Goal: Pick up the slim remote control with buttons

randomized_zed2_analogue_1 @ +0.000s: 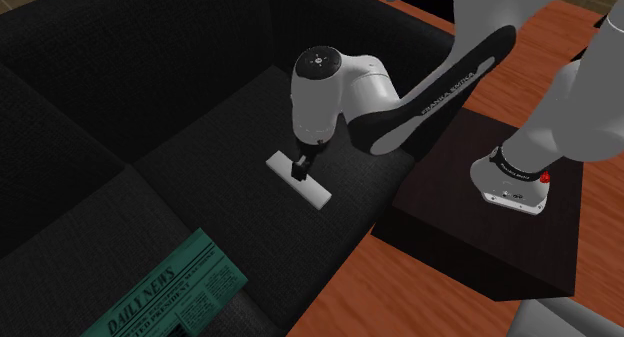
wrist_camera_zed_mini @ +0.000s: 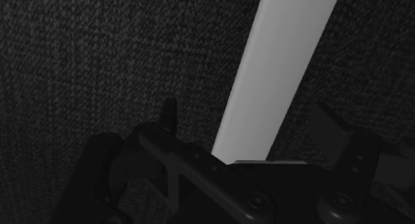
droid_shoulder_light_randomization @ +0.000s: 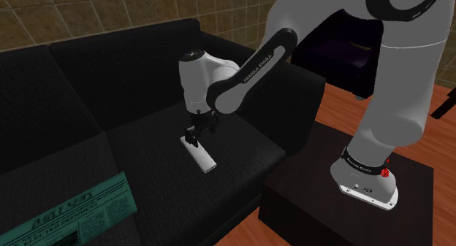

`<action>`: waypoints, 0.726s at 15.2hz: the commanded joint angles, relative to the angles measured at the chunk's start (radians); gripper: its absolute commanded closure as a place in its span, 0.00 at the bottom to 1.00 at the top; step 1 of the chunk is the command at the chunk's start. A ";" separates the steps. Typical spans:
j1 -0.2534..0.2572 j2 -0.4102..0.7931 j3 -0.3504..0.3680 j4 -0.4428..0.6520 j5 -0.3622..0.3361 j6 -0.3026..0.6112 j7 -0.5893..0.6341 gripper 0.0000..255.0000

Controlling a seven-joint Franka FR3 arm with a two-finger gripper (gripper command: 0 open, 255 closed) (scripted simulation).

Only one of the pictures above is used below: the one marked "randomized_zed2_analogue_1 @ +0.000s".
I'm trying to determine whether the flat white rectangular bar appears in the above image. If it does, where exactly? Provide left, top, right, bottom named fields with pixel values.
left=265, top=150, right=333, bottom=211

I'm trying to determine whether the dark robot stand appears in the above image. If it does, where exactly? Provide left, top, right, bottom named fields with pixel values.
left=371, top=107, right=586, bottom=303

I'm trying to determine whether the green newspaper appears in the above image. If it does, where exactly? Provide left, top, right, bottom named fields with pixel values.
left=80, top=227, right=249, bottom=337

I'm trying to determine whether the black fabric sofa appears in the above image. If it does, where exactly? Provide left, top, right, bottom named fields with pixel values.
left=0, top=0, right=457, bottom=337

